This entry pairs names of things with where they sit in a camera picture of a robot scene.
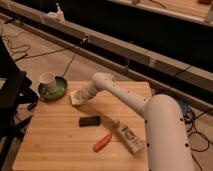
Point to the white object on rail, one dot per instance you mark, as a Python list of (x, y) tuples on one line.
[(58, 15)]

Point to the green plate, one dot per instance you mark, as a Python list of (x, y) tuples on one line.
[(58, 92)]

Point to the white sponge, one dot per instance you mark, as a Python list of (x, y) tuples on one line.
[(73, 100)]

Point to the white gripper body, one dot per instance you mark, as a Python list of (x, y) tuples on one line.
[(88, 91)]

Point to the white plastic bottle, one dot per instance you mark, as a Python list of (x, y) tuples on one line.
[(131, 140)]

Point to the blue power box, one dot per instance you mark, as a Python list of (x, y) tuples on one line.
[(184, 109)]

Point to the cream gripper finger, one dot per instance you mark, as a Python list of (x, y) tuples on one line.
[(78, 97)]

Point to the black rectangular block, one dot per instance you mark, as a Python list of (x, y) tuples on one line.
[(89, 121)]

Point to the white ceramic cup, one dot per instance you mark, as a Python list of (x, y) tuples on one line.
[(48, 81)]

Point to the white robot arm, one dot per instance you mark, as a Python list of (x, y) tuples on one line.
[(167, 141)]

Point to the orange carrot toy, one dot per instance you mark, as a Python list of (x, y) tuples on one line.
[(102, 142)]

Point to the black chair frame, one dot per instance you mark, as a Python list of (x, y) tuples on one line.
[(15, 91)]

